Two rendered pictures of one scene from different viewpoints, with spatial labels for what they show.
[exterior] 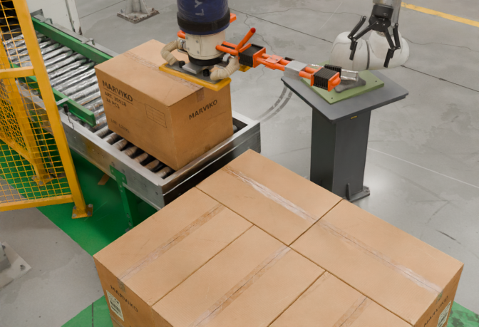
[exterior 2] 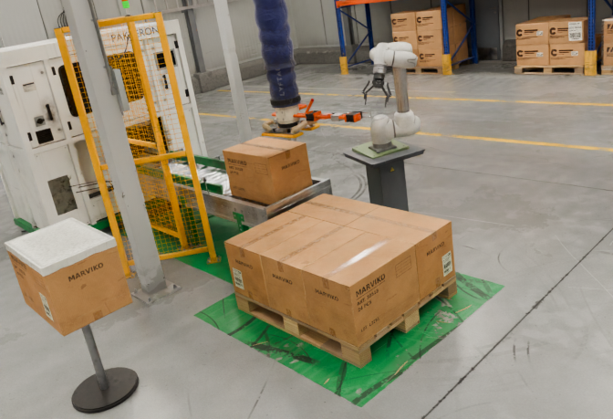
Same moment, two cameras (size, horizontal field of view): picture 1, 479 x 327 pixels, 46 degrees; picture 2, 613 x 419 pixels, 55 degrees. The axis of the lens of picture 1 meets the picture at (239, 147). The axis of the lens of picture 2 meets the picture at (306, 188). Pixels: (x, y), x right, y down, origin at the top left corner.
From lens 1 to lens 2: 2.10 m
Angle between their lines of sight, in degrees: 18
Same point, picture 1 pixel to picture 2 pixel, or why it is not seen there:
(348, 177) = not seen: hidden behind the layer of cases
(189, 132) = (282, 179)
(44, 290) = (190, 296)
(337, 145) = (384, 192)
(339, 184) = not seen: hidden behind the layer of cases
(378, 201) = not seen: hidden behind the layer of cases
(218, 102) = (300, 162)
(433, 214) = (460, 238)
